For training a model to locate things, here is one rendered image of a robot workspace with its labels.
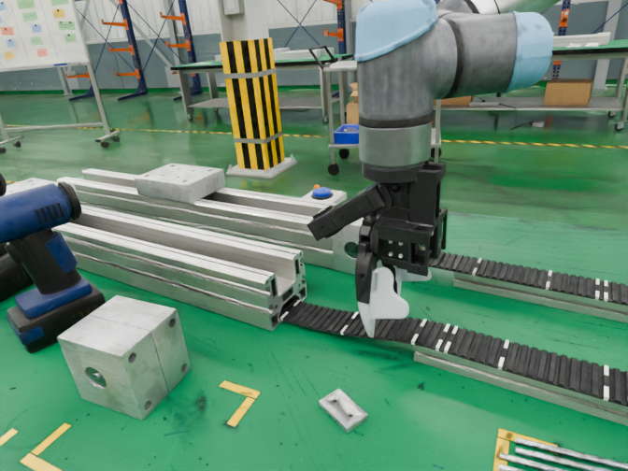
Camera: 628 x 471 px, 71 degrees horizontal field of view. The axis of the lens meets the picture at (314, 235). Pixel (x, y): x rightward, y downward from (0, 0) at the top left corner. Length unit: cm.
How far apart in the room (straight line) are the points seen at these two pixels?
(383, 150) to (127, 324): 35
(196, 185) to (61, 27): 532
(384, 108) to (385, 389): 32
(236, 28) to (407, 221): 364
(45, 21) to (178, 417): 590
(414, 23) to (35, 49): 609
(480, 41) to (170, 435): 51
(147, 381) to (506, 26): 53
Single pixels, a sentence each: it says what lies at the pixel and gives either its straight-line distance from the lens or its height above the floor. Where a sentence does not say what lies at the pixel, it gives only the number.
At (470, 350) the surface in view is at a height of 81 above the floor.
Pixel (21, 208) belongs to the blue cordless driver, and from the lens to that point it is 69.
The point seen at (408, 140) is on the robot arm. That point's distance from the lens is 45.
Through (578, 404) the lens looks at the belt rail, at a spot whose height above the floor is 79.
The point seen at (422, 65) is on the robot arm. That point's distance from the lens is 44.
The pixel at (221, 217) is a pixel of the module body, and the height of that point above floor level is 84.
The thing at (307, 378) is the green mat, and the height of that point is 78.
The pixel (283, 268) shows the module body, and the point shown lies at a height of 84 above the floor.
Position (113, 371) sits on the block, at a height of 85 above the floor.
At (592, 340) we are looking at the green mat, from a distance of 68.
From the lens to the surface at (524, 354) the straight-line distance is 57.
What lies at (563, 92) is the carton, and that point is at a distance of 542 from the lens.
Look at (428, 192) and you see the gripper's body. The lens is 47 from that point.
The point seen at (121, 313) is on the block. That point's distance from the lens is 59.
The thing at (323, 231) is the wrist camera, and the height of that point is 94.
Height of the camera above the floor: 117
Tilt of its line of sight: 26 degrees down
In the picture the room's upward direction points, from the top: 5 degrees counter-clockwise
